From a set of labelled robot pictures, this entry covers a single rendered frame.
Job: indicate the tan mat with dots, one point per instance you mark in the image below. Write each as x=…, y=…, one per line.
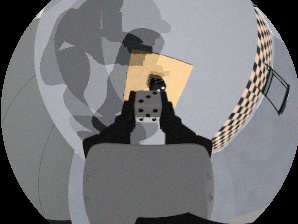
x=143, y=66

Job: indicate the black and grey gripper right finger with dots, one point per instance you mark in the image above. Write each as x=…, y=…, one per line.
x=178, y=132

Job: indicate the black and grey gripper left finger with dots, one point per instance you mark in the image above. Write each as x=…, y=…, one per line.
x=119, y=131

